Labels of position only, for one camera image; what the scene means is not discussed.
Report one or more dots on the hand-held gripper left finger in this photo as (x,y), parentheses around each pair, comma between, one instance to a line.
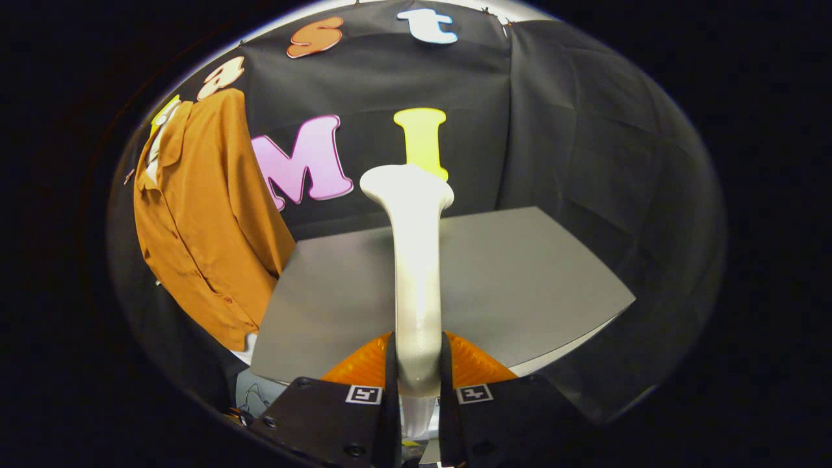
(325,422)

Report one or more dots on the brown button-up shirt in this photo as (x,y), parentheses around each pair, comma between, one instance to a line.
(208,227)

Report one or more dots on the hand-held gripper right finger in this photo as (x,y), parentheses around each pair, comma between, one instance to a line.
(507,422)

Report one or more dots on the white mannequin torso stand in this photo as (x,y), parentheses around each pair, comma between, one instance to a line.
(156,146)

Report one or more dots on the grey cabinet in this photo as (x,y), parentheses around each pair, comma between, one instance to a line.
(520,286)

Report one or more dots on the black backdrop cloth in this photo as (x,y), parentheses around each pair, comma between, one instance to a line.
(572,130)

